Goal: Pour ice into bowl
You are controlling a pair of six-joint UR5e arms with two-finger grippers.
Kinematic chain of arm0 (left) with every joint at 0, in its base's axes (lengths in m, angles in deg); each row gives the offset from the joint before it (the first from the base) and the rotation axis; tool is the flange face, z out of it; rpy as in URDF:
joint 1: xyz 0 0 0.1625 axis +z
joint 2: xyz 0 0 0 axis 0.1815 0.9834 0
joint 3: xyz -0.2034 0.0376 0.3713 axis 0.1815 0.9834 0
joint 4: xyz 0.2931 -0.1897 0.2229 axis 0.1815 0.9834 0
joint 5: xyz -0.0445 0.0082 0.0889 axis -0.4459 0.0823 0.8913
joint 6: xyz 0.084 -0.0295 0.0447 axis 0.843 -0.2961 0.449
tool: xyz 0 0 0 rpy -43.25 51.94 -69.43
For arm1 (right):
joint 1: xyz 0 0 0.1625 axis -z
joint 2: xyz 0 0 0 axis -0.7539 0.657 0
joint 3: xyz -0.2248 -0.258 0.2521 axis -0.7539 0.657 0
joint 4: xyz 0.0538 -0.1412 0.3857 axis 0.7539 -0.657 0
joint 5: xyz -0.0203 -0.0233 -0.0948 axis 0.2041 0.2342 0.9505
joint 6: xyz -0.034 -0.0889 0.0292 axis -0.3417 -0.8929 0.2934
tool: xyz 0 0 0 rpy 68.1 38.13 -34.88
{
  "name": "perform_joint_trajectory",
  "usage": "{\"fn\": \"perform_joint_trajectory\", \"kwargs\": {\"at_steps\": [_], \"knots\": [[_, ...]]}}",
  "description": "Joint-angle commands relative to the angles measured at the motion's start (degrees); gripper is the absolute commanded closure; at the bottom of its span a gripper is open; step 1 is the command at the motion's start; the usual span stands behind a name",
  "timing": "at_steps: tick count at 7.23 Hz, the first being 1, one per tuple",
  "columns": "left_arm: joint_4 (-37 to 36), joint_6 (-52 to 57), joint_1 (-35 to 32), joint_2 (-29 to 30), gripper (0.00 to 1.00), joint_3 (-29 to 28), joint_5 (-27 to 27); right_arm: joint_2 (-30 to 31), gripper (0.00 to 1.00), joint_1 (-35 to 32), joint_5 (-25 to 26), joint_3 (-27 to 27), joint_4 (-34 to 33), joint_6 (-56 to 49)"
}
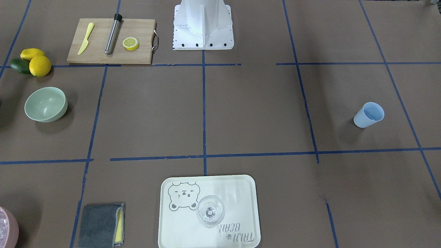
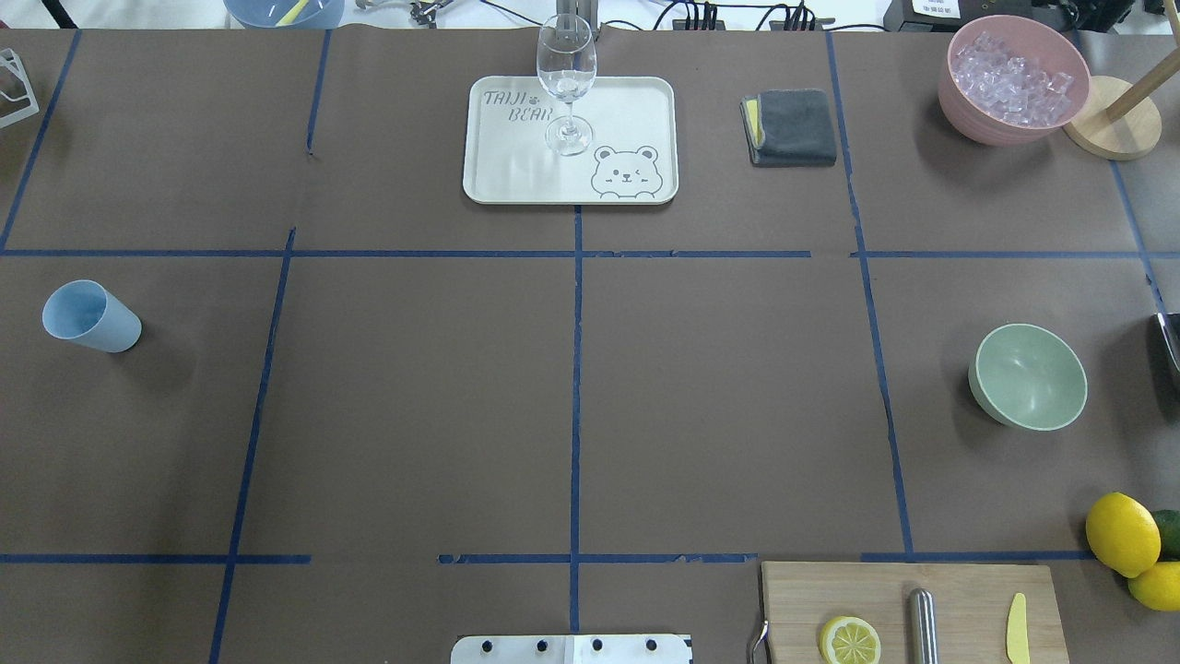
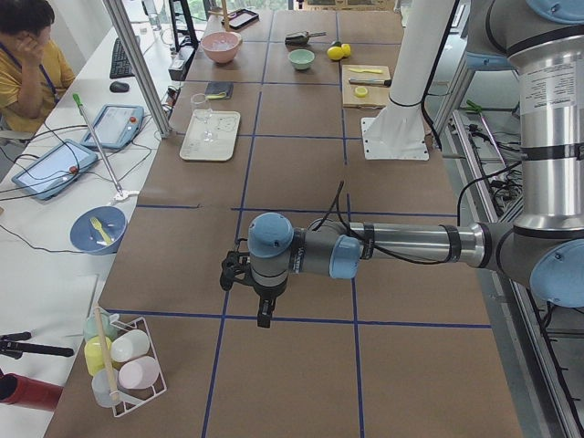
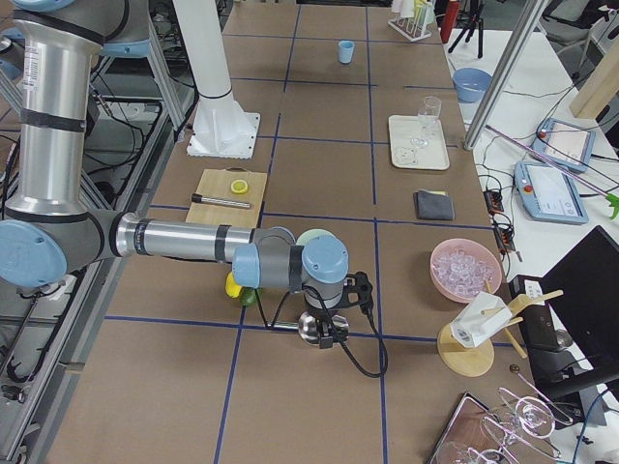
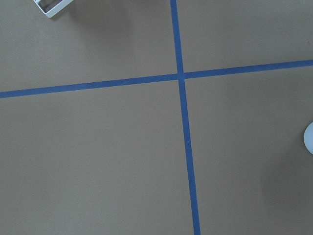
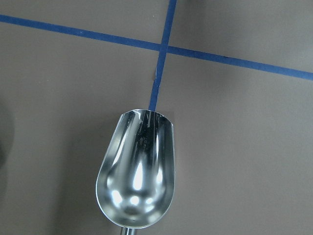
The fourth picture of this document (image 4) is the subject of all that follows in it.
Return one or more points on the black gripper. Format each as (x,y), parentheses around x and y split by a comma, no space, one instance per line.
(321,315)

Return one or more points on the green bowl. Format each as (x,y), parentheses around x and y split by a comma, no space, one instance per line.
(311,234)

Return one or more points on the light blue cup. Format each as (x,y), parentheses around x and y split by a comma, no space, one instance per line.
(346,51)

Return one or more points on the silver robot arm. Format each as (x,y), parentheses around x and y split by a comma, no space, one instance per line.
(48,232)

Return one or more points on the steel ice scoop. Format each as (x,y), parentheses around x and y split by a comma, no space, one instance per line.
(315,331)

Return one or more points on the pink bowl with ice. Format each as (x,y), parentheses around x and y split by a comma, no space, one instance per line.
(460,269)

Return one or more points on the blue bowl on side table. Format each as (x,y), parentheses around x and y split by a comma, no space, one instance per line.
(471,84)

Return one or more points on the grey folded cloth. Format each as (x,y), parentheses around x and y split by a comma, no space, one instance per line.
(433,206)

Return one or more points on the green lime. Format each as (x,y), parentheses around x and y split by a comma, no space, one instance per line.
(249,296)

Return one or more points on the yellow lemon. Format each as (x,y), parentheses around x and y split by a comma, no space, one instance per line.
(232,288)

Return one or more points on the white paper carton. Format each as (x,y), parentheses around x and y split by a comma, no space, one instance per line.
(482,318)

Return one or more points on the wooden cup stand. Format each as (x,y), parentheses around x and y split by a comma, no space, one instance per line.
(475,362)

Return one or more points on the white bear tray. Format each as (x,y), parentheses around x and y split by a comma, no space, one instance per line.
(402,129)

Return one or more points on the lemon half slice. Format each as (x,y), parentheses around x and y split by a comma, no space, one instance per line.
(239,186)

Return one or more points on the clear wine glass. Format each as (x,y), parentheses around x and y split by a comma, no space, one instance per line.
(428,118)

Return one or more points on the near teach pendant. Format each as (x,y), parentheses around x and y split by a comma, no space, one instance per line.
(547,194)

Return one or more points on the teach pendant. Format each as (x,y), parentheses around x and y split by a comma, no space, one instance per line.
(567,144)
(547,194)

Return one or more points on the black monitor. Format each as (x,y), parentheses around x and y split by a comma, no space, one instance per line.
(588,309)

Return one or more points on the far teach pendant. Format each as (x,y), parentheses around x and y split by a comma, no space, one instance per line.
(567,144)

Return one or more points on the white cup rack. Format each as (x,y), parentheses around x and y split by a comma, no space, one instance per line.
(412,18)

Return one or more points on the red bottle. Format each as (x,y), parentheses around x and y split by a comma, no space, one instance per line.
(449,20)

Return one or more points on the black tripod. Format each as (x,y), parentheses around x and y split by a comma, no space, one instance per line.
(475,24)

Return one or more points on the steel knife handle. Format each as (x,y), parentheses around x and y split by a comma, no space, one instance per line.
(222,202)

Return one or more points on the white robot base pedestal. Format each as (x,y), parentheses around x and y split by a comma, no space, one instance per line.
(220,128)

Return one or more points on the aluminium frame post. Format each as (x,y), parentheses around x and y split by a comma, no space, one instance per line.
(525,26)

